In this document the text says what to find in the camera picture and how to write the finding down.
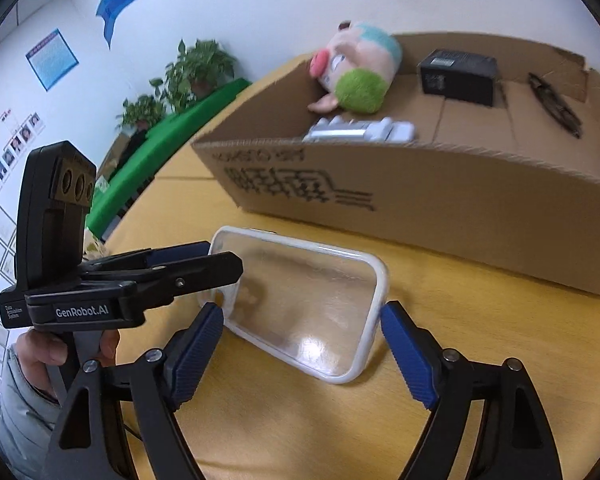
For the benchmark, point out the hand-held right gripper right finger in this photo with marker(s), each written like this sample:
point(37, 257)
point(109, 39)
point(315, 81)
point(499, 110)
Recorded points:
point(411, 355)

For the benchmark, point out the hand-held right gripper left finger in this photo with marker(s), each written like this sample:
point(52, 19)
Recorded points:
point(196, 355)

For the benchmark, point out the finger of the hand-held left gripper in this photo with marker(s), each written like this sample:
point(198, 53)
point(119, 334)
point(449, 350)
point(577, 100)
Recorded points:
point(200, 272)
point(180, 253)

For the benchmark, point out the clear white-rimmed phone case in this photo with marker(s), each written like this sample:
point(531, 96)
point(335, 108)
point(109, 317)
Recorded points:
point(305, 300)

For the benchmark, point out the brown cardboard box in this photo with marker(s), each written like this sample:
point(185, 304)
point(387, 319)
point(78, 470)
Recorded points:
point(430, 200)

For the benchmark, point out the white power strip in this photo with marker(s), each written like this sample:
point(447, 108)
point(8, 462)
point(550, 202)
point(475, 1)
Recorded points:
point(360, 130)

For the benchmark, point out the black power adapter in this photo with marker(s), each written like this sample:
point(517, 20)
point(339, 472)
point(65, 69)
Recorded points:
point(457, 77)

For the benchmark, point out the dark brown hair clip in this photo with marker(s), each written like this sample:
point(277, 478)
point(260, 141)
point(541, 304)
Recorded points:
point(555, 102)

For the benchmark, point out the person's left forearm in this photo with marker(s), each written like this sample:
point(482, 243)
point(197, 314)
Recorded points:
point(15, 410)

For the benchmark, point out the yellow wooden desktop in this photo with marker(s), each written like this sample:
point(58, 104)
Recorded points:
point(455, 310)

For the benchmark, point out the person's left hand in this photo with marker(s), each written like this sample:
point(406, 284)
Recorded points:
point(37, 355)

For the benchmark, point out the small potted green plant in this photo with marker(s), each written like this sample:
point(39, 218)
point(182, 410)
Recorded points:
point(140, 112)

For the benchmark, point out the large potted green plant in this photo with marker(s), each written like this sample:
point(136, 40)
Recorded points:
point(197, 70)

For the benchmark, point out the pink pig plush toy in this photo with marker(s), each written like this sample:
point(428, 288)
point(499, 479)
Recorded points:
point(360, 65)

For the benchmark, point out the wall photo board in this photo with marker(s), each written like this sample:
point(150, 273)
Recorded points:
point(0, 185)

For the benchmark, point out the blue framed wall notice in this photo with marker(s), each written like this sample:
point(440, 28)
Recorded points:
point(52, 59)

